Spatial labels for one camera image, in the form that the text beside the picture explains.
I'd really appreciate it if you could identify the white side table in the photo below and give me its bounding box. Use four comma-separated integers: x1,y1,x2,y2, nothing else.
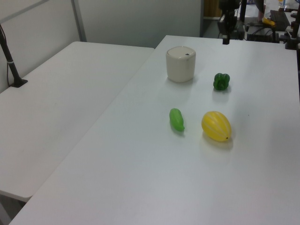
0,41,155,203

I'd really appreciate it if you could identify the dark green toy bell pepper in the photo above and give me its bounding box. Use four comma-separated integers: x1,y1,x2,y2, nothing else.
213,73,231,91

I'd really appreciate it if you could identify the beige plastic garbage bin body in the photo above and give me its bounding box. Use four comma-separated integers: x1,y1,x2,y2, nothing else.
165,46,196,83

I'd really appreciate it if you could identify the grey metal partition post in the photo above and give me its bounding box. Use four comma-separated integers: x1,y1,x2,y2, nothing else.
71,0,88,43

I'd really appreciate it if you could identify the black pole with base clamp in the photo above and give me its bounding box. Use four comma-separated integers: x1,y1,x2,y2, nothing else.
0,23,29,89

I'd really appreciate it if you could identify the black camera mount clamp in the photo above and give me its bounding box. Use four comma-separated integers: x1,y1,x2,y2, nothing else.
284,20,300,51

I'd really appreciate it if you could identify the light green toy chili pepper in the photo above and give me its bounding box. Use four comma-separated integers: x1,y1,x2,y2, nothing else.
169,107,186,132

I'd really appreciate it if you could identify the yellow striped toy melon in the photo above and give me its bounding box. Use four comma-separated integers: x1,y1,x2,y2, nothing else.
201,111,232,143

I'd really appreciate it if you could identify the beige hinged bin lid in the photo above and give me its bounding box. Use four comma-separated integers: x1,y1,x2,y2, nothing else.
167,46,195,59

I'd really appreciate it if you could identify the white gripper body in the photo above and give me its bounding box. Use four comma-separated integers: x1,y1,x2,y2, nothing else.
217,14,238,36

